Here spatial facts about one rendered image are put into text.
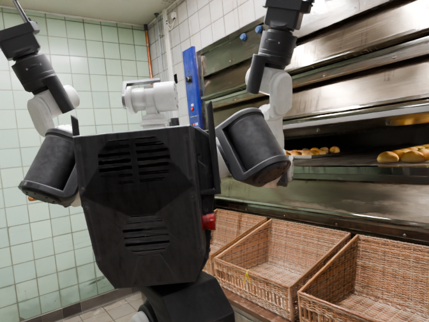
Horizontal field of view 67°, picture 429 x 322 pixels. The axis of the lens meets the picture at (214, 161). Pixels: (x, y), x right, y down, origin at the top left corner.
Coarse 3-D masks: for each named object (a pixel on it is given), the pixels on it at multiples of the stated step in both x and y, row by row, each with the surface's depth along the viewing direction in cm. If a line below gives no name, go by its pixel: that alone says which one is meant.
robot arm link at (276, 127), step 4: (280, 120) 90; (268, 124) 90; (272, 124) 90; (276, 124) 90; (280, 124) 91; (272, 128) 91; (276, 128) 91; (280, 128) 92; (276, 132) 91; (280, 132) 92; (276, 136) 92; (280, 136) 93; (280, 140) 93; (280, 144) 94; (284, 152) 97
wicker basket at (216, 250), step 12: (216, 216) 253; (228, 216) 242; (240, 216) 231; (252, 216) 221; (216, 228) 251; (228, 228) 240; (240, 228) 230; (252, 228) 203; (216, 240) 248; (228, 240) 237; (216, 252) 187
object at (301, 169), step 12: (300, 168) 187; (312, 168) 180; (324, 168) 174; (336, 168) 168; (348, 168) 163; (360, 168) 157; (372, 168) 152; (384, 168) 148; (396, 168) 144; (408, 168) 140; (420, 168) 136
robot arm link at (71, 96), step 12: (48, 72) 83; (24, 84) 82; (36, 84) 82; (48, 84) 82; (60, 84) 83; (36, 96) 84; (48, 96) 84; (60, 96) 83; (72, 96) 89; (60, 108) 84; (72, 108) 85
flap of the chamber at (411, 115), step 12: (408, 108) 124; (420, 108) 120; (324, 120) 154; (336, 120) 149; (348, 120) 144; (360, 120) 140; (372, 120) 138; (384, 120) 137; (396, 120) 135; (408, 120) 134; (420, 120) 132; (288, 132) 183; (300, 132) 180; (312, 132) 178; (324, 132) 175
